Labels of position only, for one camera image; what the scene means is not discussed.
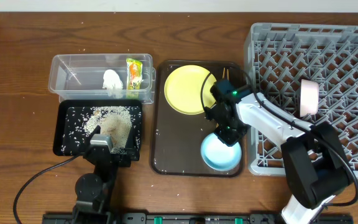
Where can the black plastic tray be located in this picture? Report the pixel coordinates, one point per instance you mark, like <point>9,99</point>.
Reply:
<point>63,107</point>

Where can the clear plastic bin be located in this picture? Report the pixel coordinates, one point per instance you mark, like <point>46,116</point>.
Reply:
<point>80,76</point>

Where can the yellow plate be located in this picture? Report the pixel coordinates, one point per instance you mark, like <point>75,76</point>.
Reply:
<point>183,87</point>

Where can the light blue bowl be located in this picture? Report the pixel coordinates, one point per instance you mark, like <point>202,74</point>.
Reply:
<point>218,155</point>

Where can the white napkin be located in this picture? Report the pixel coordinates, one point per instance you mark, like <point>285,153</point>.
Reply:
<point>112,81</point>

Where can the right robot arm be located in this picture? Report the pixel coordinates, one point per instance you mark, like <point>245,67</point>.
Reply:
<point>315,164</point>

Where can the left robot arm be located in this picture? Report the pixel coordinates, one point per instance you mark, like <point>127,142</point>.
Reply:
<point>94,190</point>

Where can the brown serving tray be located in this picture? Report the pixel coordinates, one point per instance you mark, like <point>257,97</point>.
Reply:
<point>176,145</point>

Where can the spilled rice pile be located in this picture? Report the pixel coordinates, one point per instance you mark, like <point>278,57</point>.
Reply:
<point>115,121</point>

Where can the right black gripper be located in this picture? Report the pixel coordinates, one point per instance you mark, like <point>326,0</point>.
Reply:
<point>229,140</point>

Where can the grey dishwasher rack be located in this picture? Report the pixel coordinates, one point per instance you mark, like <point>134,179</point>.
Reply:
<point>279,56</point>

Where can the pink white bowl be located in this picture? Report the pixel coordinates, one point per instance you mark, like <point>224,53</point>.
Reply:
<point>309,98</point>

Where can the green orange snack wrapper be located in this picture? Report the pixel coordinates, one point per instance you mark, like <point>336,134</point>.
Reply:
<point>134,77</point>

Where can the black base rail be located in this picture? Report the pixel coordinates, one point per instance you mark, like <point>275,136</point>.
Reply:
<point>142,218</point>

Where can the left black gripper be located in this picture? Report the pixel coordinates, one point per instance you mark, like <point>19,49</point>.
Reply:
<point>111,154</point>

